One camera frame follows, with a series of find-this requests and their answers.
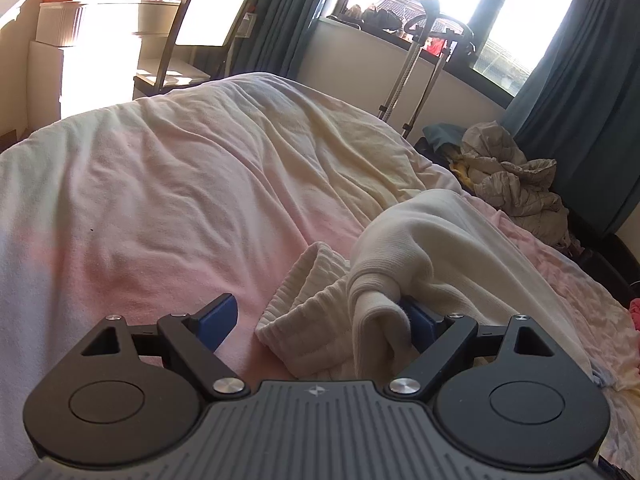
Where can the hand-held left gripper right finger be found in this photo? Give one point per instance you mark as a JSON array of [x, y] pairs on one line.
[[422, 321]]

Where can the teal cloth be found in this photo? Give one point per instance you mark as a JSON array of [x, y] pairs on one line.
[[442, 135]]

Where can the garment steamer stand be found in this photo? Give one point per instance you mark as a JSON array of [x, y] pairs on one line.
[[431, 7]]

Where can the pink printed clothes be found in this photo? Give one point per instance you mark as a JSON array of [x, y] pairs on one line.
[[635, 312]]

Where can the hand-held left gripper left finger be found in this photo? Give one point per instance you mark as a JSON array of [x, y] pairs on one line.
[[220, 317]]

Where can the pink bed blanket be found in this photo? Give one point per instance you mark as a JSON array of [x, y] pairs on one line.
[[175, 185]]

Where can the dark cloth bundle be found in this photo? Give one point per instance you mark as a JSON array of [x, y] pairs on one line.
[[380, 17]]

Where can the yellow cloth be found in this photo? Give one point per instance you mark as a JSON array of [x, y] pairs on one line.
[[462, 172]]

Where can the cream knit sweater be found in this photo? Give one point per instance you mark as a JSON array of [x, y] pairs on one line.
[[440, 240]]

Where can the white dresser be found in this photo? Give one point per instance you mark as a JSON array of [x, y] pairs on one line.
[[75, 25]]

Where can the white backed chair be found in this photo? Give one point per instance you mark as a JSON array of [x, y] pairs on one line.
[[210, 15]]

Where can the black armchair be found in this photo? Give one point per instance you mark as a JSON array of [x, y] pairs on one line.
[[600, 260]]

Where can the beige quilted jacket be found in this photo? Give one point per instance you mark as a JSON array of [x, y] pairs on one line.
[[515, 185]]

